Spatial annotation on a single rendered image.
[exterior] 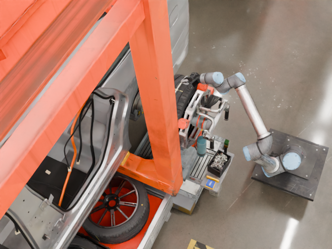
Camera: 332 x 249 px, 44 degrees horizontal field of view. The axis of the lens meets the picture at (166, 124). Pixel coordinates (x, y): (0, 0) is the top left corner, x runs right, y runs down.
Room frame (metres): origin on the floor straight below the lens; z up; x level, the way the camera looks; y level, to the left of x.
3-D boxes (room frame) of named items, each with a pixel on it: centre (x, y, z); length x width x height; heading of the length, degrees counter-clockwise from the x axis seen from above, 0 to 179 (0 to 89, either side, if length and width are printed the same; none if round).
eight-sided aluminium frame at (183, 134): (2.01, -0.27, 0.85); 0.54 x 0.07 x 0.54; 147
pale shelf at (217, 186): (1.68, -0.42, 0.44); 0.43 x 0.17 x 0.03; 147
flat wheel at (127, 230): (1.48, 0.58, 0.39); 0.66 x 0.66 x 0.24
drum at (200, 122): (1.98, -0.33, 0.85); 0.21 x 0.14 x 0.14; 57
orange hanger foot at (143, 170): (1.72, 0.31, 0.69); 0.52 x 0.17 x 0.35; 57
